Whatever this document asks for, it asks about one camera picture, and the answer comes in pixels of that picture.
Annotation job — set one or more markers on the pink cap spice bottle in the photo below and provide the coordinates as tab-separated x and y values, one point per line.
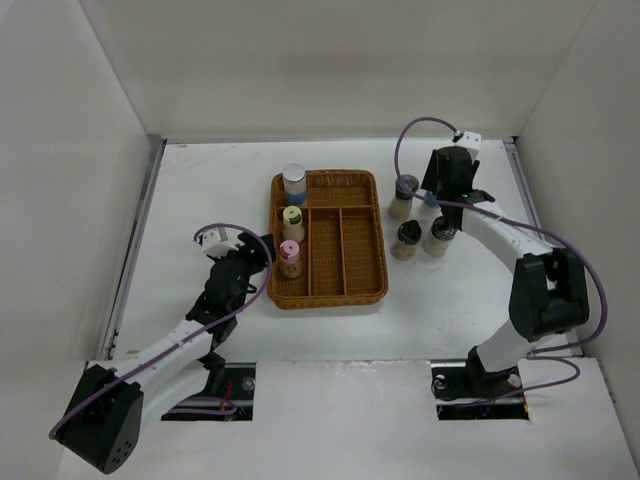
289	259

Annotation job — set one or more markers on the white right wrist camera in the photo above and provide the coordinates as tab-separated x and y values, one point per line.
468	140

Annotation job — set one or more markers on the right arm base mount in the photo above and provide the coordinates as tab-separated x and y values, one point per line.
464	391

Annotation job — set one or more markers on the dark cap brown spice jar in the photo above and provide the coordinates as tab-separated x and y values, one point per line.
408	237

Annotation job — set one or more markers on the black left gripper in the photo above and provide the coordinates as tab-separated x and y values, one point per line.
253	251

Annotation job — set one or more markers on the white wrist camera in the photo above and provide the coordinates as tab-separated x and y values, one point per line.
468	140
215	242

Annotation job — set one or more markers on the brown wicker divided basket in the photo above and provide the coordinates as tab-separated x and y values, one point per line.
343	253

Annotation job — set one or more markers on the black cap sugar grinder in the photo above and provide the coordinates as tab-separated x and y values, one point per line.
401	204

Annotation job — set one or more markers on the tall blue label bottle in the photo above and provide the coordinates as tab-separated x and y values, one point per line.
429	208

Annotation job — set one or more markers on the yellow cap spice bottle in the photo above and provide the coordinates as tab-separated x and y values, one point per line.
293	228

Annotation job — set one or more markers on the blue label silver cap bottle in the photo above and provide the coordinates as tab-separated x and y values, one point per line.
295	184

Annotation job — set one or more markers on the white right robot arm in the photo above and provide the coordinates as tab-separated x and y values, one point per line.
548	291

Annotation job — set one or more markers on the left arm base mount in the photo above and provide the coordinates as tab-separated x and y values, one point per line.
228	394

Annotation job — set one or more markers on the black knob cap jar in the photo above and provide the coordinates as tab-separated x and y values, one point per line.
439	237

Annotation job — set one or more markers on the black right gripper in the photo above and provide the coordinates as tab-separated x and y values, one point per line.
431	178

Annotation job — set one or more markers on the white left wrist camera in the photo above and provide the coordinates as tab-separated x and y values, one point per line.
215	242

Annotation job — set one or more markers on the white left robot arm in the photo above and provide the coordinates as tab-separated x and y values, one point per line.
111	407

